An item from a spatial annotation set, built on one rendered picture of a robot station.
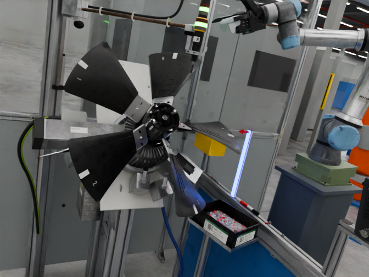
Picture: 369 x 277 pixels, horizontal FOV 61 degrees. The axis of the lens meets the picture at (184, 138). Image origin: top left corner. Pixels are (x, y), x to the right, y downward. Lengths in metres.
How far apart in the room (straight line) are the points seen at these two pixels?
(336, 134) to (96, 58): 1.01
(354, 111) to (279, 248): 0.64
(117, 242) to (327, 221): 0.98
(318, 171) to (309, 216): 0.22
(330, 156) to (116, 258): 1.08
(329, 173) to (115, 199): 0.96
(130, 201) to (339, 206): 0.99
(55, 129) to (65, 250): 1.18
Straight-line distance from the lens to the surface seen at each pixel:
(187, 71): 1.30
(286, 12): 1.42
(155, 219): 2.27
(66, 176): 1.94
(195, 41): 1.17
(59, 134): 1.17
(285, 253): 1.29
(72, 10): 1.53
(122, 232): 1.44
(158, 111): 1.12
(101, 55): 1.18
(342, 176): 1.68
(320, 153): 1.63
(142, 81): 1.52
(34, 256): 2.00
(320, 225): 1.65
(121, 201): 1.27
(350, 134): 1.47
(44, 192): 1.81
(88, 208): 1.54
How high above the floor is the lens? 1.45
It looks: 15 degrees down
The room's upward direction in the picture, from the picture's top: 12 degrees clockwise
